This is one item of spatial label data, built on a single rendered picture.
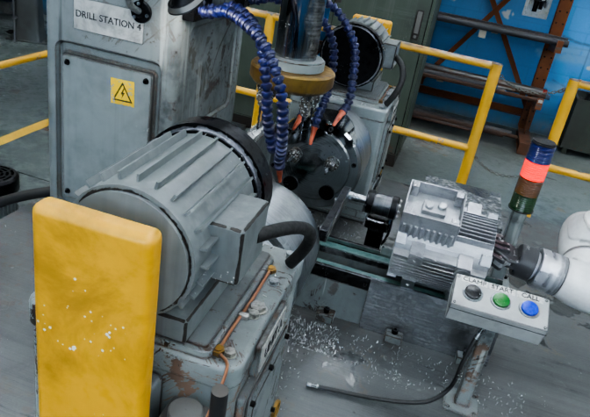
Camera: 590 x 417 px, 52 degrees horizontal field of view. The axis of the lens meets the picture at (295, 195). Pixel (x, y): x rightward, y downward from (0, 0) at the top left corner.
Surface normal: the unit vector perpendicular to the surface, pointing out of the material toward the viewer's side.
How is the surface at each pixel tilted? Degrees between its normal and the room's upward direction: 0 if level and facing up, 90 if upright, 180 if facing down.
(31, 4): 88
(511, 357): 0
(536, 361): 0
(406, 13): 90
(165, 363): 90
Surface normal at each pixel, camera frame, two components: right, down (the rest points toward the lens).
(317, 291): -0.28, 0.38
